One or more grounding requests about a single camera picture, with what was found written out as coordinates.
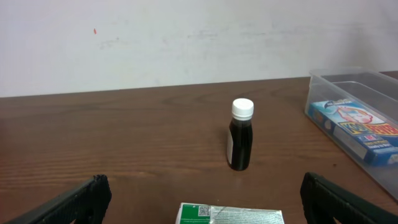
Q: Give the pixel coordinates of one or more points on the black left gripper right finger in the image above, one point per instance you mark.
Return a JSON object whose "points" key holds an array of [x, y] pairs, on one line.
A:
{"points": [[325, 202]]}

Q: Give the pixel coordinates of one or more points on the blue Kool Fever box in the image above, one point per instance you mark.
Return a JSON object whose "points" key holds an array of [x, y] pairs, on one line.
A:
{"points": [[366, 135]]}

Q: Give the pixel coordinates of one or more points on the clear plastic container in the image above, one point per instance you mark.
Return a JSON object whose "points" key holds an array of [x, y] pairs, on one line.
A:
{"points": [[377, 92]]}

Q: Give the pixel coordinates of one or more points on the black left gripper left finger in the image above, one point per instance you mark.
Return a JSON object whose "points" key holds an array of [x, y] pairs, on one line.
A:
{"points": [[86, 204]]}

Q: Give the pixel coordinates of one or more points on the dark bottle white cap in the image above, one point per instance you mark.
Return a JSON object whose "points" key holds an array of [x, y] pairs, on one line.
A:
{"points": [[240, 134]]}

